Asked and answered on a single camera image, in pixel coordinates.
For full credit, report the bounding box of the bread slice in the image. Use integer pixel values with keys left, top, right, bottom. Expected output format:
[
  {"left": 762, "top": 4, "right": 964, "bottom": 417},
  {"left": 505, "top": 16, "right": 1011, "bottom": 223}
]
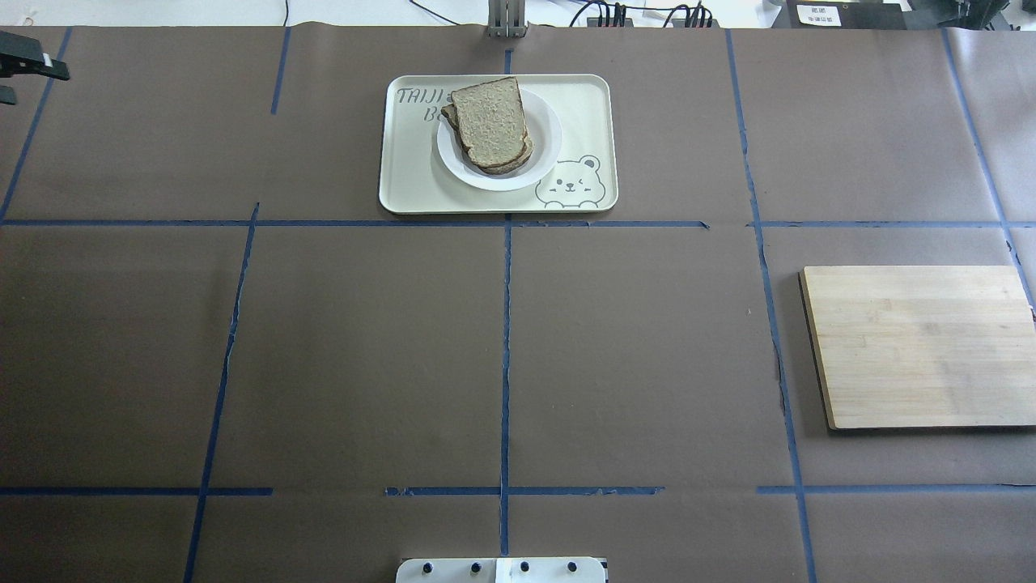
[{"left": 444, "top": 76, "right": 533, "bottom": 173}]

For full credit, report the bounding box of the white round plate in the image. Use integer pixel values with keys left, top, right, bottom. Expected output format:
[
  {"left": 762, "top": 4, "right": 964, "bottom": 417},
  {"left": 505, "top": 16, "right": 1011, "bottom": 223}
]
[{"left": 435, "top": 88, "right": 563, "bottom": 192}]

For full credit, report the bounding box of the bottom toast slice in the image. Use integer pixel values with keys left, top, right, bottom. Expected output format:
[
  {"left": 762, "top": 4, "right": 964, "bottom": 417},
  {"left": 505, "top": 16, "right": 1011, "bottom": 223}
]
[{"left": 440, "top": 103, "right": 534, "bottom": 176}]

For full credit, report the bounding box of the black power strip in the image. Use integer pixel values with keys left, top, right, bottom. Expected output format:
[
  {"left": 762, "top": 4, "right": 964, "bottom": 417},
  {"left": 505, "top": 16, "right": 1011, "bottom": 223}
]
[{"left": 569, "top": 1, "right": 720, "bottom": 29}]

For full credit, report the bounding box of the cream bear tray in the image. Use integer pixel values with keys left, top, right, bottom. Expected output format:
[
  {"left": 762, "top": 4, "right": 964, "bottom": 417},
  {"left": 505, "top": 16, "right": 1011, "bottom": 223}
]
[{"left": 379, "top": 74, "right": 618, "bottom": 215}]

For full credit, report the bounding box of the black box with label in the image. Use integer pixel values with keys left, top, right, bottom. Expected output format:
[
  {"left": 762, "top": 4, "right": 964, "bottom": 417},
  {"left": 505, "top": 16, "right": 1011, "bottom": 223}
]
[{"left": 771, "top": 1, "right": 907, "bottom": 30}]

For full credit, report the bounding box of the wooden cutting board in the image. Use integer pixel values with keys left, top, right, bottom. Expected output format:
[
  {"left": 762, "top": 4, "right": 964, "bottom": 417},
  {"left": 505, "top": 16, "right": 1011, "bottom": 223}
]
[{"left": 800, "top": 266, "right": 1035, "bottom": 429}]

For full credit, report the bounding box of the aluminium frame post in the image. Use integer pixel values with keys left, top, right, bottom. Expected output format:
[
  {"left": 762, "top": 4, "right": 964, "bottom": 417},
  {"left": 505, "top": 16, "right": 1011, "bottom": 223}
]
[{"left": 487, "top": 0, "right": 528, "bottom": 38}]

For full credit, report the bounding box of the white pedestal column base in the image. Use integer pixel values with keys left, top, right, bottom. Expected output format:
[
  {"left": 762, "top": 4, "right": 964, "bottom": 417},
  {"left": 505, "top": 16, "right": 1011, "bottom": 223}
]
[{"left": 395, "top": 556, "right": 609, "bottom": 582}]

